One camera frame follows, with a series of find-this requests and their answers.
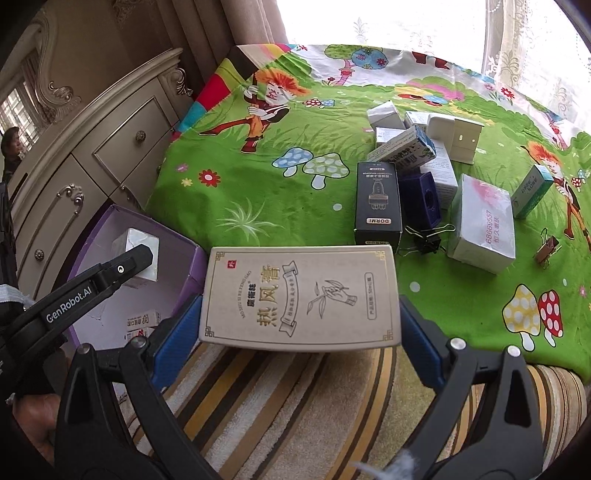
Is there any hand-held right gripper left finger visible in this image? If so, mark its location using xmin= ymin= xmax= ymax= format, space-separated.
xmin=55 ymin=293 xmax=222 ymax=480

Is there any purple cardboard box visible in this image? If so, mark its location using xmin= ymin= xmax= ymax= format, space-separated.
xmin=60 ymin=204 xmax=208 ymax=354

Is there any cream carved dresser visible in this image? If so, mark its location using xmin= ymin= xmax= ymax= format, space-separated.
xmin=7 ymin=46 xmax=195 ymax=305

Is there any black binder clip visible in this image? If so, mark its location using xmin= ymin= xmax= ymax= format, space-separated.
xmin=398 ymin=224 xmax=457 ymax=257

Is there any red and white medicine box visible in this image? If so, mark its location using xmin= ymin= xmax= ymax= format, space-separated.
xmin=126 ymin=311 xmax=162 ymax=342

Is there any cream ornate framed mirror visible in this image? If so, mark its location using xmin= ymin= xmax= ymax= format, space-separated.
xmin=0 ymin=9 xmax=121 ymax=153

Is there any striped bed sheet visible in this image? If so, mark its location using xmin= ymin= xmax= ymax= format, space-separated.
xmin=124 ymin=344 xmax=587 ymax=480

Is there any white and teal box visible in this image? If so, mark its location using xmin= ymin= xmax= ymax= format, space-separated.
xmin=510 ymin=165 xmax=555 ymax=220

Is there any brown drape curtain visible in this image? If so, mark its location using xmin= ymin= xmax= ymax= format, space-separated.
xmin=152 ymin=0 xmax=289 ymax=97

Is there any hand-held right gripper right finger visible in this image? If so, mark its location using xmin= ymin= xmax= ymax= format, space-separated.
xmin=397 ymin=294 xmax=561 ymax=480

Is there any person's left hand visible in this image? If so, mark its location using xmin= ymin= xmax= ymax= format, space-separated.
xmin=11 ymin=396 xmax=64 ymax=464

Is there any ornate metal drawer handle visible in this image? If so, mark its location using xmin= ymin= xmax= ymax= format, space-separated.
xmin=58 ymin=184 xmax=86 ymax=208

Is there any cream medicine box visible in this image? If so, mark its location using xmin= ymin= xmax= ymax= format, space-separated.
xmin=198 ymin=246 xmax=402 ymax=352

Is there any white pink-print box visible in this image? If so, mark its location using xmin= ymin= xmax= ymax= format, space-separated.
xmin=447 ymin=174 xmax=516 ymax=275

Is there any printed green blanket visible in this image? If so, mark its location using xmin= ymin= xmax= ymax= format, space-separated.
xmin=145 ymin=44 xmax=591 ymax=370

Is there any white and blue medicine box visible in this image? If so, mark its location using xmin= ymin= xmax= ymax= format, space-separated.
xmin=367 ymin=126 xmax=437 ymax=169

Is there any white lace curtain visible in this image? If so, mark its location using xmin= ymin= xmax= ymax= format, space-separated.
xmin=277 ymin=0 xmax=591 ymax=139

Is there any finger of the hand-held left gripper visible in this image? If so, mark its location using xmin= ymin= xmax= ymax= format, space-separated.
xmin=92 ymin=244 xmax=154 ymax=297

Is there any bronze binder clip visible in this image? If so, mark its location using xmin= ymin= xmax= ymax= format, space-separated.
xmin=533 ymin=228 xmax=561 ymax=269

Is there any dark blue box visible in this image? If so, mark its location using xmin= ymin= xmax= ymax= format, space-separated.
xmin=398 ymin=172 xmax=441 ymax=230

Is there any tall white box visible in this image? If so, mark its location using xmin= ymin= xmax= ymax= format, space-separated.
xmin=418 ymin=138 xmax=459 ymax=204

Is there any black product box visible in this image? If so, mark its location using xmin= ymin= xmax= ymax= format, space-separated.
xmin=355 ymin=161 xmax=403 ymax=246

